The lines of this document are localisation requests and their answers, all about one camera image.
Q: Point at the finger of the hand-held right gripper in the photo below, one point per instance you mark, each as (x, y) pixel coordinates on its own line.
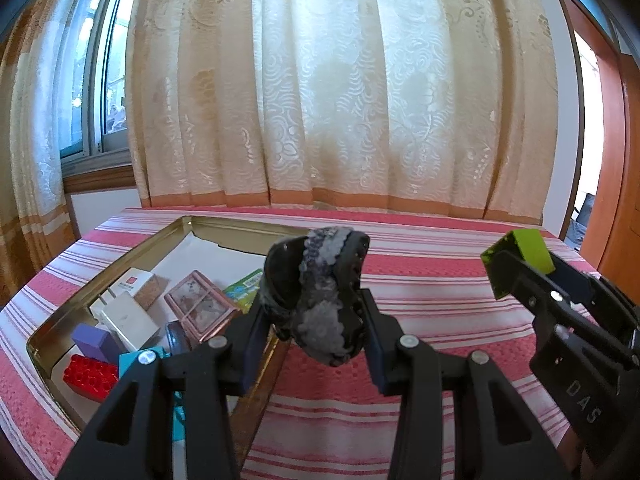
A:
(525, 280)
(570, 285)

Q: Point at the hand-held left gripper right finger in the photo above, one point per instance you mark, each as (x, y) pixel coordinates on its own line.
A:
(375, 355)

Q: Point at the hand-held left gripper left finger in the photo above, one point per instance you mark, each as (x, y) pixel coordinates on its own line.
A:
(255, 340)

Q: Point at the green toy brick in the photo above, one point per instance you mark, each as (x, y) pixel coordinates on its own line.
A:
(530, 247)

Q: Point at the gold metal tin box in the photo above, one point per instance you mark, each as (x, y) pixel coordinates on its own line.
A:
(252, 420)

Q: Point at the white charger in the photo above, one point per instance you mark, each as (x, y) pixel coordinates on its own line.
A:
(130, 325)

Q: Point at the blue toy cube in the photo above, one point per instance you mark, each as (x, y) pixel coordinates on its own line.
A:
(127, 360)

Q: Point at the white box with red square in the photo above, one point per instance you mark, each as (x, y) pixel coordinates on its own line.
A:
(135, 280)

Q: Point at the purple block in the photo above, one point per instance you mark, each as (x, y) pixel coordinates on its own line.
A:
(92, 340)

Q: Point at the red toy brick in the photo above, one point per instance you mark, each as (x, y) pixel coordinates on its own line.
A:
(90, 377)

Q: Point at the red striped bedsheet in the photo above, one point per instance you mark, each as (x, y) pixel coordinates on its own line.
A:
(440, 285)

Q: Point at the white paper liner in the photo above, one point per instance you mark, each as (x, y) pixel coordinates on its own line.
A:
(210, 260)

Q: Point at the orange wooden door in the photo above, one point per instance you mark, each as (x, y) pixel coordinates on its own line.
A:
(615, 185)

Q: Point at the wooden window sill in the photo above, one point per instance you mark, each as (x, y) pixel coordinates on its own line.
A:
(100, 177)

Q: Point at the wide beige patterned curtain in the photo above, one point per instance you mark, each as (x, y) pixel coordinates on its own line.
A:
(350, 85)

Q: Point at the narrow beige patterned curtain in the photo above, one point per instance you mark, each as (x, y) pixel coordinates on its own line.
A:
(30, 160)

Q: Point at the brown wooden door frame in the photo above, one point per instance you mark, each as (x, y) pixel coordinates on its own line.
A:
(587, 17)

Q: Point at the window with metal frame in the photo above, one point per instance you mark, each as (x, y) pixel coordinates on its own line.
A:
(112, 60)

